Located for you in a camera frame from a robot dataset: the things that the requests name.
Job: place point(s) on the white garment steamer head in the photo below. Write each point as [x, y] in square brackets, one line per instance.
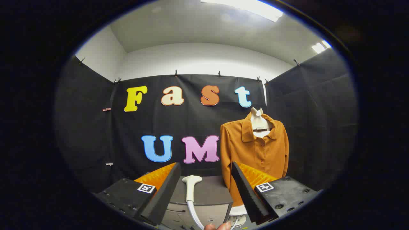
[190, 188]

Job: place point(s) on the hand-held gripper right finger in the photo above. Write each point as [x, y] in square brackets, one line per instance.
[247, 195]

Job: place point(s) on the long ceiling light panel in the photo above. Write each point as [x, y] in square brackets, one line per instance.
[246, 8]

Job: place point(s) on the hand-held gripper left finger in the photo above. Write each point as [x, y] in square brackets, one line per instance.
[163, 195]

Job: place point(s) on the orange button-up shirt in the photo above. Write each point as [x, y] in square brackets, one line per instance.
[249, 150]

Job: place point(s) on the white plastic clothes hanger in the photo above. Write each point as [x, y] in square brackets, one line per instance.
[258, 123]

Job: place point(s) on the white round stand base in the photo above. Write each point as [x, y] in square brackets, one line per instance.
[238, 215]

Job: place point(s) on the small ceiling light panel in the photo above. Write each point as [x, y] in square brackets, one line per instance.
[320, 47]

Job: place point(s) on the black backdrop cloth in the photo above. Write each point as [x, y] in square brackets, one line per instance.
[191, 121]

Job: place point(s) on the grey cabinet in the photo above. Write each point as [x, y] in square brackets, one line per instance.
[211, 191]

